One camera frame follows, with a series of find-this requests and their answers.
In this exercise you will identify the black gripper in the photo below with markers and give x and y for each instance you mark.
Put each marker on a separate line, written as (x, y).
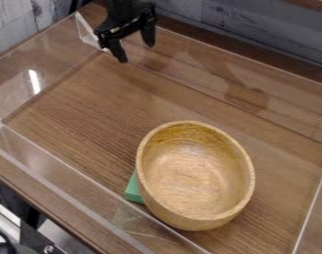
(127, 16)

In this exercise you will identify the green block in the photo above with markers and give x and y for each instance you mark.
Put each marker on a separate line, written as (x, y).
(131, 192)

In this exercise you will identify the clear acrylic corner bracket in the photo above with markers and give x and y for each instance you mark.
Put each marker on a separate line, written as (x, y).
(86, 34)

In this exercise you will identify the black metal bracket with bolt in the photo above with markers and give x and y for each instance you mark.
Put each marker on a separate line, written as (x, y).
(36, 241)

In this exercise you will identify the clear acrylic tray wall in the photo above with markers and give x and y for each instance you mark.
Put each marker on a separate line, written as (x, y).
(76, 110)

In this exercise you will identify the brown wooden oval bowl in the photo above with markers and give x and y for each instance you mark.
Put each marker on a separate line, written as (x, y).
(195, 175)

